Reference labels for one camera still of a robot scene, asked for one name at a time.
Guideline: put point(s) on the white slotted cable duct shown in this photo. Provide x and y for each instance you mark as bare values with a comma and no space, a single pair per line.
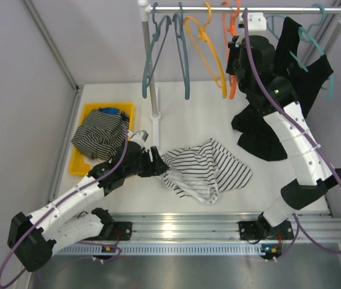
168,249

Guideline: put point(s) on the orange plastic hanger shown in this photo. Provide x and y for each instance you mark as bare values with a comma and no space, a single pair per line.
230,29

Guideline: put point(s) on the yellow plastic hanger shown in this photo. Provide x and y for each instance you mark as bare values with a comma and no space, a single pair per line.
197,34

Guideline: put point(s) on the blue garment in bin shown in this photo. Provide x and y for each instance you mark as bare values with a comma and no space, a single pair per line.
110,110

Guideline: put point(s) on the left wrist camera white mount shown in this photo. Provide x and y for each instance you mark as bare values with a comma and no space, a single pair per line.
139,137

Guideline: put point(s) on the black tank top hanging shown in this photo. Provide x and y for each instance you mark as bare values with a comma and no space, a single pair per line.
257,137

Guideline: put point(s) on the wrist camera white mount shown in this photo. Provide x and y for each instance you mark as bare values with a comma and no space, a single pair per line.
139,137
256,23

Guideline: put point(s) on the white black striped tank top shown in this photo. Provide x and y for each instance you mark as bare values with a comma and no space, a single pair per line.
204,171

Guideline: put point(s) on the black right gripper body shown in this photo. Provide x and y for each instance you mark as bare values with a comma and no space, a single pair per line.
240,74

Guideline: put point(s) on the white garment rack frame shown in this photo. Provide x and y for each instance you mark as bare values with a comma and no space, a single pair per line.
152,18

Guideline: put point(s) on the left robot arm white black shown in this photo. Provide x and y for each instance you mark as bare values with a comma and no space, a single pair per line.
36,237

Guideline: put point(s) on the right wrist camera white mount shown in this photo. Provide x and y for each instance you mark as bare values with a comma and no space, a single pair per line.
256,23

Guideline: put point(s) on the yellow plastic bin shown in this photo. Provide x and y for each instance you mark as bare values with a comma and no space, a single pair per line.
80,165

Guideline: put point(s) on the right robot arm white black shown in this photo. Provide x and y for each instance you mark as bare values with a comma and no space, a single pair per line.
273,98

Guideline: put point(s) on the aluminium rail base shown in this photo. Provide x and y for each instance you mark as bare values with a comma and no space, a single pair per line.
177,227

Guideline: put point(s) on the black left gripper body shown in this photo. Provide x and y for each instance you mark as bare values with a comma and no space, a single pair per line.
151,162

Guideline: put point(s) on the dark striped garment in bin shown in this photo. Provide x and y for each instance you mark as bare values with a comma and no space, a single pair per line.
101,134

